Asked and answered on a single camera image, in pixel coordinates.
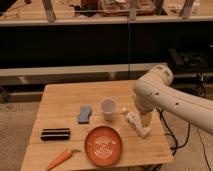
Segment black cables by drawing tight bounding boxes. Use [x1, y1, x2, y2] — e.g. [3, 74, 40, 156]
[155, 106, 213, 171]

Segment black rectangular eraser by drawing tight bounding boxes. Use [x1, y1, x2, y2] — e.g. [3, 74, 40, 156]
[40, 128, 71, 141]

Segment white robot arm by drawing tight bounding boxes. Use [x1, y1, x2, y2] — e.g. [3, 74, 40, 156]
[133, 65, 213, 135]

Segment orange toy carrot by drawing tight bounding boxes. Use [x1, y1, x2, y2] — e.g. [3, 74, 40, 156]
[46, 149, 78, 171]

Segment wooden shelf with clutter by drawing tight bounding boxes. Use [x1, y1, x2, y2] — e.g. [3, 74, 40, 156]
[0, 0, 213, 27]

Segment grey metal bench rail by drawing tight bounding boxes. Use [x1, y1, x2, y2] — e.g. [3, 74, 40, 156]
[0, 63, 166, 85]

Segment blue sponge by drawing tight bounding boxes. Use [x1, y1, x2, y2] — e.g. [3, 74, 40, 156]
[77, 106, 92, 124]

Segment orange round plate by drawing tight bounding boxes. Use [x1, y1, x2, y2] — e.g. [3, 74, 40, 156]
[84, 126, 122, 167]

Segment translucent plastic cup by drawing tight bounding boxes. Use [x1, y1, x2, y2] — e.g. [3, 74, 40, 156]
[100, 98, 117, 121]

